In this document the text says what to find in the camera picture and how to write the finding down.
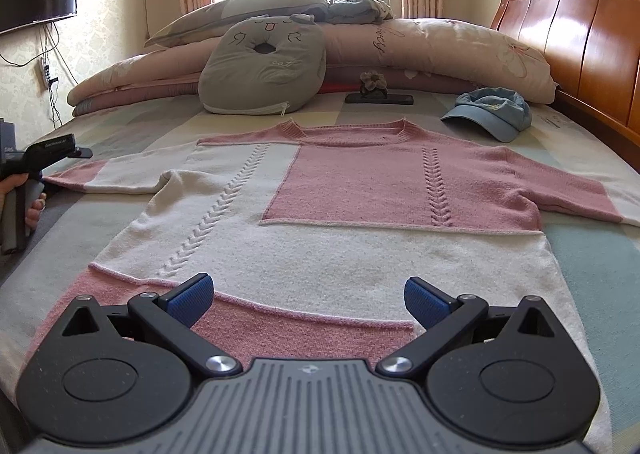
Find grey cat face cushion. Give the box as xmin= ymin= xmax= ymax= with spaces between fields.
xmin=198 ymin=14 xmax=329 ymax=115

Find wooden headboard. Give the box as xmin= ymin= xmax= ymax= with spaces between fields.
xmin=490 ymin=0 xmax=640 ymax=161

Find grey pillow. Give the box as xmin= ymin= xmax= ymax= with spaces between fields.
xmin=144 ymin=0 xmax=331 ymax=49

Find flower hair clip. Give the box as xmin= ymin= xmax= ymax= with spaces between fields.
xmin=360 ymin=71 xmax=389 ymax=98

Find pink folded quilt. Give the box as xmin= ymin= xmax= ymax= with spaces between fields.
xmin=67 ymin=18 xmax=559 ymax=118

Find black smartphone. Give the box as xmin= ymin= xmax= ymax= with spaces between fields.
xmin=345 ymin=92 xmax=415 ymax=106

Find folded grey-blue cloth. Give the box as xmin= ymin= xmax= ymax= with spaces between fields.
xmin=327 ymin=0 xmax=395 ymax=26

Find pastel patchwork bed sheet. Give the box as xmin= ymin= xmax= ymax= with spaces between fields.
xmin=0 ymin=94 xmax=640 ymax=454

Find light blue cap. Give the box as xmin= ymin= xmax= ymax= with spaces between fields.
xmin=441 ymin=87 xmax=533 ymax=144

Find person's left hand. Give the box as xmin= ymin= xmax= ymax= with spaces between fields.
xmin=0 ymin=173 xmax=48 ymax=230

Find black television cables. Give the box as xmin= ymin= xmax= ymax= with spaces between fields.
xmin=0 ymin=26 xmax=64 ymax=128

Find pink and white knit sweater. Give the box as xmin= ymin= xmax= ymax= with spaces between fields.
xmin=22 ymin=118 xmax=640 ymax=454

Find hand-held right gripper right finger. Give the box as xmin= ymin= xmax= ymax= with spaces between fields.
xmin=376 ymin=276 xmax=558 ymax=377

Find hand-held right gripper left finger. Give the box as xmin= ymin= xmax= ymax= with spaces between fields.
xmin=60 ymin=273 xmax=243 ymax=377

